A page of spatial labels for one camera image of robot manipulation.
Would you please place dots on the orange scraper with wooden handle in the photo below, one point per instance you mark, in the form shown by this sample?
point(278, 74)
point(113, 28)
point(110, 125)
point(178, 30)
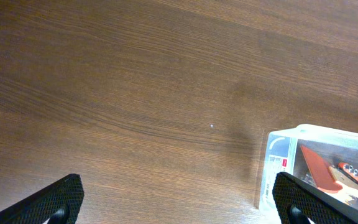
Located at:
point(330, 179)

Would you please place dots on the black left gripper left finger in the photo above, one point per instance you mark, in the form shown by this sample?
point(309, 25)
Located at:
point(59, 202)

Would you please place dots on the clear plastic container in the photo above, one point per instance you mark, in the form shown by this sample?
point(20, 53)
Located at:
point(283, 154)

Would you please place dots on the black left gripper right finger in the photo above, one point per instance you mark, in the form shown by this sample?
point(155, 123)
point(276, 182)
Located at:
point(299, 202)

